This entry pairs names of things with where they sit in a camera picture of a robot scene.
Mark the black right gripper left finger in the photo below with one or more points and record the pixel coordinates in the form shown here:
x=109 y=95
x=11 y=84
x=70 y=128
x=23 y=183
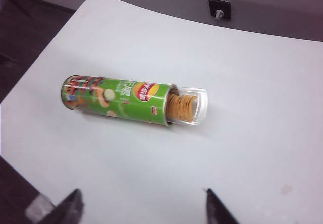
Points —
x=72 y=209

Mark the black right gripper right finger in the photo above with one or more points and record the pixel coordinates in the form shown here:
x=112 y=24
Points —
x=218 y=209

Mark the transparent plastic chip container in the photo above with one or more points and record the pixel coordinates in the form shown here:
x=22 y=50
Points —
x=200 y=105

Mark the green potato chip tub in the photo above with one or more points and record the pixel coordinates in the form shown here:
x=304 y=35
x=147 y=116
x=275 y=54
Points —
x=118 y=100

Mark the stack of potato chips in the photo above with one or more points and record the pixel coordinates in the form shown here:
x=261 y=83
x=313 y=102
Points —
x=181 y=106

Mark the grey tape patch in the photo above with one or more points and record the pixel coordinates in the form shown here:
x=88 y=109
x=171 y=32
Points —
x=39 y=207

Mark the black plate with white knob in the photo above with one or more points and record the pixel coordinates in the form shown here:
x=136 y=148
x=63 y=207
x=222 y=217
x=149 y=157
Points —
x=219 y=7

